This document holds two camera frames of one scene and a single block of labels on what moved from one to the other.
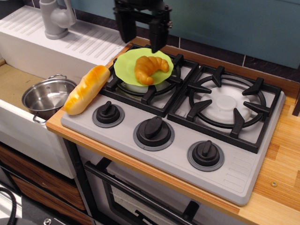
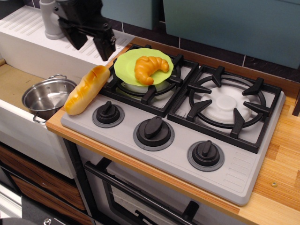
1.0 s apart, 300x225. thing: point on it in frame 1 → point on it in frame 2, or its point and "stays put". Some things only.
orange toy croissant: [145, 66] stays put
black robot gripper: [155, 11] → [87, 14]
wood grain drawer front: [44, 185] stays put
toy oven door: [115, 194] stays put
